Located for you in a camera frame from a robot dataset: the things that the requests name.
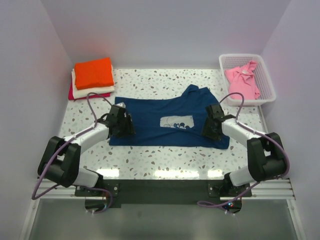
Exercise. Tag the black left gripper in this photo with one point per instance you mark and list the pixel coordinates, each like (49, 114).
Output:
(129, 129)

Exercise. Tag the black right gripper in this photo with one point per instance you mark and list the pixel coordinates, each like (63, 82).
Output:
(205, 132)

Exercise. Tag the navy blue printed t-shirt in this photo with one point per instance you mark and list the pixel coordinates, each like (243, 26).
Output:
(175, 122)

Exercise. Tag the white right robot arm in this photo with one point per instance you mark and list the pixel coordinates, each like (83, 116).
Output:
(266, 158)

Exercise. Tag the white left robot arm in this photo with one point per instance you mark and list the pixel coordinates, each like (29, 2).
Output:
(61, 159)

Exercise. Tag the pink polo shirt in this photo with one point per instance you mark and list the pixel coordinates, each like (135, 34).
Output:
(242, 80)

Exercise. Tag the folded cream t-shirt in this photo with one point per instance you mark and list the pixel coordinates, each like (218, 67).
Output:
(98, 90)

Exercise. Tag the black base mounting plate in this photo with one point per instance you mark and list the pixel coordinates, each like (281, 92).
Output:
(155, 192)

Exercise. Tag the folded magenta t-shirt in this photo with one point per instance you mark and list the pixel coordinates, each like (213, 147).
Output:
(71, 95)

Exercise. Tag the folded orange t-shirt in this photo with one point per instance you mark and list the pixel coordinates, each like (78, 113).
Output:
(94, 74)

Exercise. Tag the white plastic mesh basket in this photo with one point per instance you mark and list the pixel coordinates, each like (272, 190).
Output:
(262, 77)

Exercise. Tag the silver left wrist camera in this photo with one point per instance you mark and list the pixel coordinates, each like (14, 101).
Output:
(122, 105)

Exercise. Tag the aluminium extrusion rail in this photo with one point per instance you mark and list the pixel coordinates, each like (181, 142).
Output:
(268, 190)

